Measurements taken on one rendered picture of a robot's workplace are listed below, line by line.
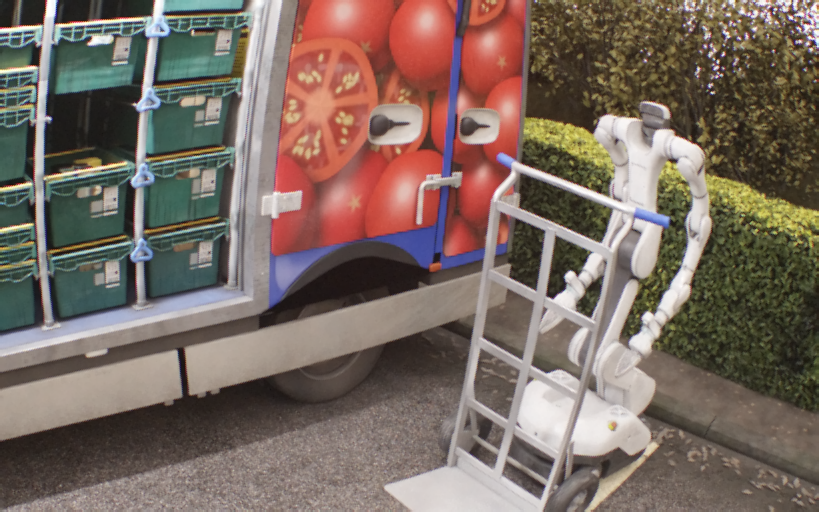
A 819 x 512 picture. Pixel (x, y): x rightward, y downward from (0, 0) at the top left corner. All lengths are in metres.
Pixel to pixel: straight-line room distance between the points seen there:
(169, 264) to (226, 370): 0.46
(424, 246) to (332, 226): 0.55
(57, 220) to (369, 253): 1.43
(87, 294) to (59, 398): 0.42
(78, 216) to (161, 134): 0.44
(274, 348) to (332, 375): 0.53
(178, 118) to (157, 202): 0.31
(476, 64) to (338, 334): 1.31
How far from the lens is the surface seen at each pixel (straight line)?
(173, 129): 2.41
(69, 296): 2.38
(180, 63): 2.38
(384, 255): 2.94
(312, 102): 2.51
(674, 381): 3.70
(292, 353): 2.79
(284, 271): 2.63
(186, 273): 2.59
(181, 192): 2.47
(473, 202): 3.27
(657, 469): 3.03
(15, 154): 2.19
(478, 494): 2.66
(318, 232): 2.67
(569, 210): 4.20
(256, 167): 2.45
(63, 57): 2.20
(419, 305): 3.21
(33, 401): 2.32
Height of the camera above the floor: 1.63
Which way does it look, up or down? 18 degrees down
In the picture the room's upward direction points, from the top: 6 degrees clockwise
